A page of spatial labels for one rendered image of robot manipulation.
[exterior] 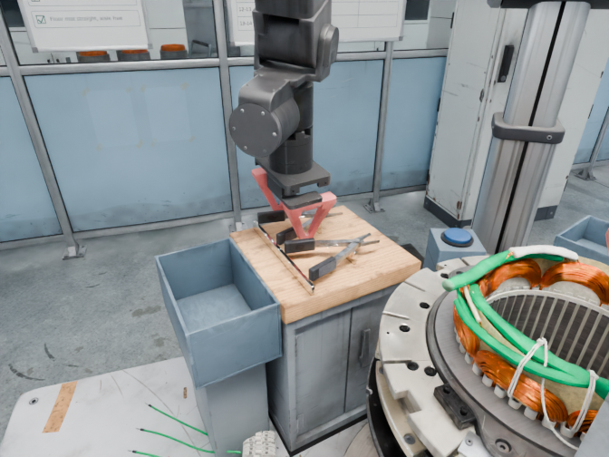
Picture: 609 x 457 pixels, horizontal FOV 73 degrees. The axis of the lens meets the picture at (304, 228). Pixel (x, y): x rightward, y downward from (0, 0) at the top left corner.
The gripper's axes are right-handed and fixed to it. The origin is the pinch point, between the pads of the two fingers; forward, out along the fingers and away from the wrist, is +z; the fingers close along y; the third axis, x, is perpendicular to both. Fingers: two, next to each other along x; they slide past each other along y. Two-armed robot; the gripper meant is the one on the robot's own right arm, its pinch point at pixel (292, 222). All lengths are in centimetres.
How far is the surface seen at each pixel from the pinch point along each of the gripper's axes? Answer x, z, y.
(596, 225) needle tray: 44.2, 3.6, 18.3
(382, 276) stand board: 5.5, 1.5, 14.2
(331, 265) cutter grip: -0.8, -1.2, 12.0
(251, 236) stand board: -5.5, 2.0, -2.4
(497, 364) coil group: 0.2, -7.0, 33.7
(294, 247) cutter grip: -2.8, -0.7, 6.3
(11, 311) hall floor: -82, 116, -153
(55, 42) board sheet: -27, 4, -197
